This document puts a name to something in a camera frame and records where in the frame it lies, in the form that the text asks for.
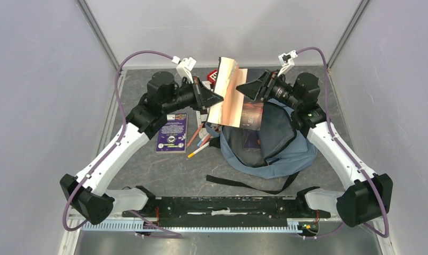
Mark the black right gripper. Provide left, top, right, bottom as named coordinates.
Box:
left=236, top=69, right=301, bottom=111

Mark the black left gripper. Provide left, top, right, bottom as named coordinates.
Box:
left=162, top=76, right=224, bottom=114

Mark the Tale of Two Cities book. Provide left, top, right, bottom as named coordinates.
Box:
left=207, top=57, right=263, bottom=131

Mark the purple cover book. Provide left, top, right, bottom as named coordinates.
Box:
left=156, top=113, right=188, bottom=154

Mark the blue student backpack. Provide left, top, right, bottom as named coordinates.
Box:
left=208, top=99, right=318, bottom=195

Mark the dark blue barcode book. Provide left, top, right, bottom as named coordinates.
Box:
left=242, top=129, right=261, bottom=151

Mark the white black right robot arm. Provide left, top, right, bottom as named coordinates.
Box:
left=236, top=71, right=393, bottom=227

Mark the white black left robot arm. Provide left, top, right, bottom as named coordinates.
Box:
left=59, top=71, right=223, bottom=225

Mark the black white checkerboard mat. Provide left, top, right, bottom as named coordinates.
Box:
left=195, top=81, right=214, bottom=139

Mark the red calculator toy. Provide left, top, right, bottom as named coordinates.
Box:
left=207, top=70, right=218, bottom=85

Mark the orange pencil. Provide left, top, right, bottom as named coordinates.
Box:
left=187, top=122, right=204, bottom=147

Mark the yellow tipped pencil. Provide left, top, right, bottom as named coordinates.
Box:
left=187, top=142, right=209, bottom=158

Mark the light blue pencil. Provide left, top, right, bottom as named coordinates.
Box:
left=197, top=133, right=208, bottom=147

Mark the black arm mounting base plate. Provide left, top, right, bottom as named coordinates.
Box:
left=139, top=196, right=331, bottom=228

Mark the white slotted cable duct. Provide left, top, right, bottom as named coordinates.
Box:
left=81, top=219, right=301, bottom=233

